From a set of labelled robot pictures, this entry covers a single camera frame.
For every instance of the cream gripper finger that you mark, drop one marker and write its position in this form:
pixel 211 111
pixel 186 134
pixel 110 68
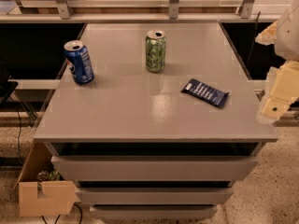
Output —
pixel 281 89
pixel 268 35

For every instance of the blue rxbar blueberry wrapper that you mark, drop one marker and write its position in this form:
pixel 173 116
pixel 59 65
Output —
pixel 206 93

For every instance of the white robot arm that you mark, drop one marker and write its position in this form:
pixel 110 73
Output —
pixel 286 45

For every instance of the green soda can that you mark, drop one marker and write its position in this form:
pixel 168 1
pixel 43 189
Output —
pixel 155 50

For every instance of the blue pepsi can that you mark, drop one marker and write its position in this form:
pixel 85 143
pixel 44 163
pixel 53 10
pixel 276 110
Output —
pixel 79 61

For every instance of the grey drawer cabinet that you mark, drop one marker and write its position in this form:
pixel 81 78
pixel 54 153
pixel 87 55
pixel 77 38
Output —
pixel 134 144

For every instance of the green items in box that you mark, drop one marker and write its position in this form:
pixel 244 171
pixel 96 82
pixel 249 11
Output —
pixel 48 176

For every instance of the cardboard box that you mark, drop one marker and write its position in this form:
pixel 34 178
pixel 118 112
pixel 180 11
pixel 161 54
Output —
pixel 46 198

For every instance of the grey metal shelf frame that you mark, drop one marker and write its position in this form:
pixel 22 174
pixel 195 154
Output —
pixel 94 11

